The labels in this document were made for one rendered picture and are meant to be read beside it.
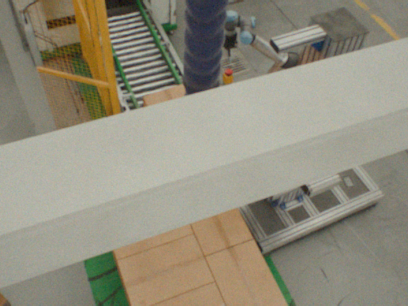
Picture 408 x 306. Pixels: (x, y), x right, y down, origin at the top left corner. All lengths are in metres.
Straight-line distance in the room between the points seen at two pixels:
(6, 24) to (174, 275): 1.99
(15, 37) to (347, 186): 2.96
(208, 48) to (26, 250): 2.21
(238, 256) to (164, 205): 2.95
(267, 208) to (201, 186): 3.54
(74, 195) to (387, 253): 4.09
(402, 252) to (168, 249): 2.12
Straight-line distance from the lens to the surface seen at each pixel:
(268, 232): 3.98
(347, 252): 4.31
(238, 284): 3.39
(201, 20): 2.52
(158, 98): 3.78
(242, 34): 2.96
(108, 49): 3.53
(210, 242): 3.51
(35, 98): 3.64
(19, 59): 3.39
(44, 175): 0.47
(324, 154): 0.61
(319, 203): 4.22
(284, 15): 6.33
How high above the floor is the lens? 3.69
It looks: 54 degrees down
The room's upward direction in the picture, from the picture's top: 4 degrees clockwise
